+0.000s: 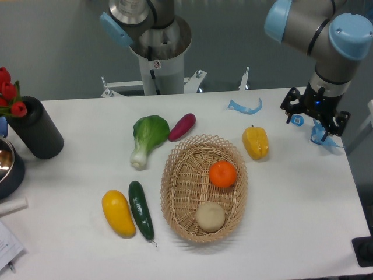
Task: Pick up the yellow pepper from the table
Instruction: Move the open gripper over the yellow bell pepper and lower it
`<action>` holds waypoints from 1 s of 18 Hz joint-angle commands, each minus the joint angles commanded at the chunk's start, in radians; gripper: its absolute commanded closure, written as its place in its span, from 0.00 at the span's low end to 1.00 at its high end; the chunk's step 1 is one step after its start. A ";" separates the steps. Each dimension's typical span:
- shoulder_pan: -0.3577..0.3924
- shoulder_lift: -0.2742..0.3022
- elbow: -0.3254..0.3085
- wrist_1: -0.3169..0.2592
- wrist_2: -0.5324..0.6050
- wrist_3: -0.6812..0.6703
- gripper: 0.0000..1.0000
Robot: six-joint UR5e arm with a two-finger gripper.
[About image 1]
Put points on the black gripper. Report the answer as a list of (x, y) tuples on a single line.
[(319, 101)]

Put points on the yellow bell pepper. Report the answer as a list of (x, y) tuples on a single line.
[(255, 142)]

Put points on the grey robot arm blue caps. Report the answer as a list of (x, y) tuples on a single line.
[(337, 42)]

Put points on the orange fruit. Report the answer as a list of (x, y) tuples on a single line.
[(222, 174)]

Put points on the purple sweet potato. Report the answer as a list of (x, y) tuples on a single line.
[(182, 127)]

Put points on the black clamp at table edge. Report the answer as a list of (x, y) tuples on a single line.
[(363, 250)]

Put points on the beige round bun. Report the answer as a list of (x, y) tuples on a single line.
[(210, 217)]

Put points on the woven wicker basket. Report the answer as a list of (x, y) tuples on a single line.
[(185, 186)]

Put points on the green bok choy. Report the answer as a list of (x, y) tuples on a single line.
[(148, 132)]

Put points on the green cucumber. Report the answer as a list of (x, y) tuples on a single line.
[(140, 211)]

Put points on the yellow mango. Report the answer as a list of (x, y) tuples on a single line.
[(117, 213)]

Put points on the black cylindrical vase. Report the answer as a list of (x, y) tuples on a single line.
[(37, 130)]

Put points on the red artificial tulips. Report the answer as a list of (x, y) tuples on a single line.
[(11, 100)]

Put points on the steel bowl dark rim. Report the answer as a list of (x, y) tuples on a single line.
[(12, 169)]

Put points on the white paper roll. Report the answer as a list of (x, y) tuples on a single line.
[(11, 206)]

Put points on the white paper sheet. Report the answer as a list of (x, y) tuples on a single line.
[(11, 247)]

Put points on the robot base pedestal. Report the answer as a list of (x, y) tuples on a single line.
[(157, 36)]

